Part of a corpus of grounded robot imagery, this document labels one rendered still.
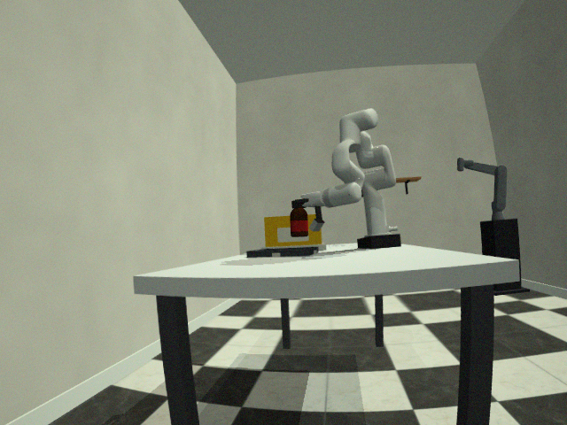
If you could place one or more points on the yellow divided crate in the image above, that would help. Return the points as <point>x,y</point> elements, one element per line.
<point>278,232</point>

